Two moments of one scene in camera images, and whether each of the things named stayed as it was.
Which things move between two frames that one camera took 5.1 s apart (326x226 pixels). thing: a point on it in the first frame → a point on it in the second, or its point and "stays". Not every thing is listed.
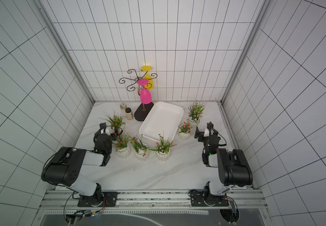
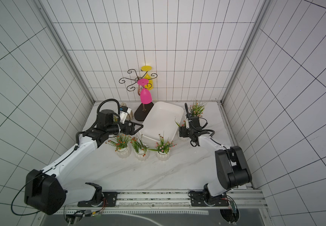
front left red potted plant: [120, 145] stays
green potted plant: [195, 112] stays
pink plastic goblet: [145, 95] stays
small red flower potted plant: [185, 133] stays
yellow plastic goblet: [147, 68] stays
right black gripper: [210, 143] → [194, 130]
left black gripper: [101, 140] → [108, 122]
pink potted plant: [163, 147] stays
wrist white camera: [209, 130] → [187, 124]
